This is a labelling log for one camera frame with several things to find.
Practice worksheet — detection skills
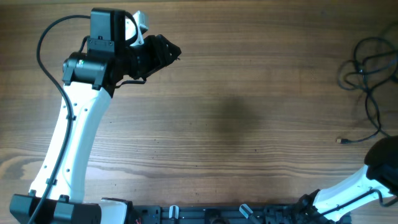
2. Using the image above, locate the thick black HDMI cable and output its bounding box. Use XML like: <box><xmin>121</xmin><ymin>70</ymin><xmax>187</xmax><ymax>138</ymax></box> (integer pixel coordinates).
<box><xmin>335</xmin><ymin>36</ymin><xmax>398</xmax><ymax>144</ymax></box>

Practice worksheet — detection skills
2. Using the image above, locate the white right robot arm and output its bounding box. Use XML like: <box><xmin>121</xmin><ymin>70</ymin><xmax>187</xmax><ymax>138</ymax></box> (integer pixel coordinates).
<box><xmin>292</xmin><ymin>136</ymin><xmax>397</xmax><ymax>223</ymax></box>

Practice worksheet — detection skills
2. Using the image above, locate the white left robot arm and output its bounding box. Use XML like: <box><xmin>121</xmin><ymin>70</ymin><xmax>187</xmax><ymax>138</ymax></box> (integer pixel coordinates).
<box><xmin>9</xmin><ymin>8</ymin><xmax>181</xmax><ymax>223</ymax></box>

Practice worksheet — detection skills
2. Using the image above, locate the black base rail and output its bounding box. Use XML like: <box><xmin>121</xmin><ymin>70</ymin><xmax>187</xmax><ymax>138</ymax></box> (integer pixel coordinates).
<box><xmin>99</xmin><ymin>197</ymin><xmax>352</xmax><ymax>224</ymax></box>

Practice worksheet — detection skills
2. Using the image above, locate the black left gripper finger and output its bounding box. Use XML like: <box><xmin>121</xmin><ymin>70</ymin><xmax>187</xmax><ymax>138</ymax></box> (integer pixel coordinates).
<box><xmin>155</xmin><ymin>34</ymin><xmax>182</xmax><ymax>62</ymax></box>
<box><xmin>142</xmin><ymin>62</ymin><xmax>169</xmax><ymax>80</ymax></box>

